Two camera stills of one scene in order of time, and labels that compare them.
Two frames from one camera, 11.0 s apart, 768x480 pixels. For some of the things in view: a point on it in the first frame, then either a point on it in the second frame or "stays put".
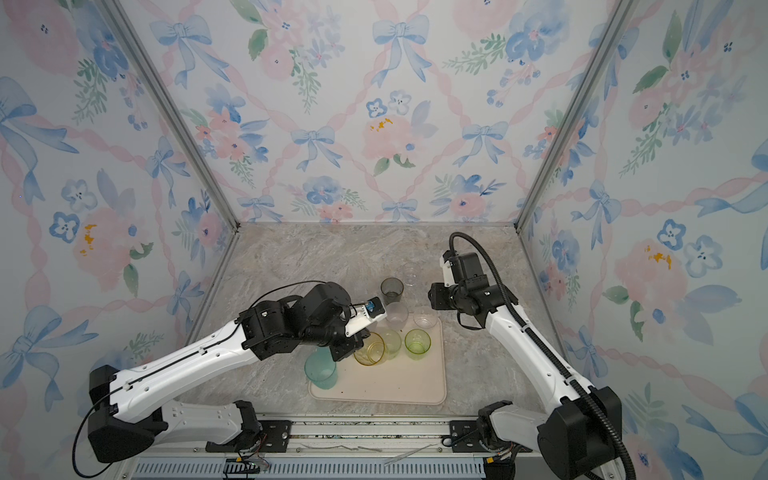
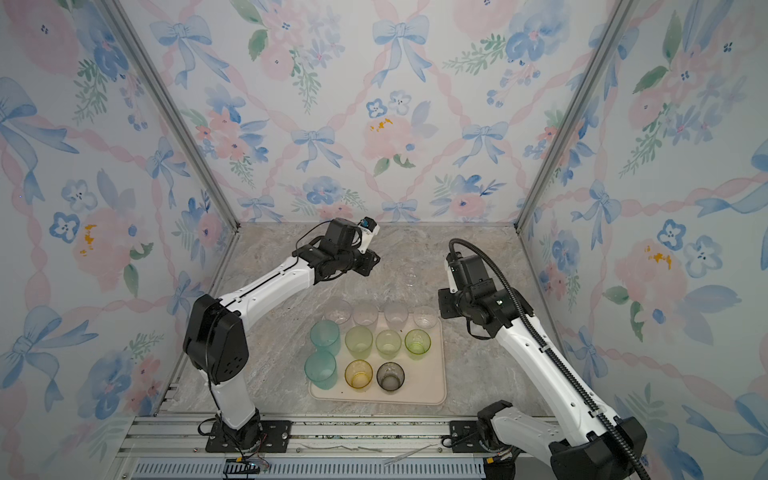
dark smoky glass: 391,289 to 390,376
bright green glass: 417,343 stays put
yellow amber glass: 372,351 to 358,374
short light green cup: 393,343 stays put
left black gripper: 354,343 to 368,265
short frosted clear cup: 396,314 stays put
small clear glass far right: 425,317 stays put
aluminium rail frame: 344,448 stays put
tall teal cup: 321,368 stays put
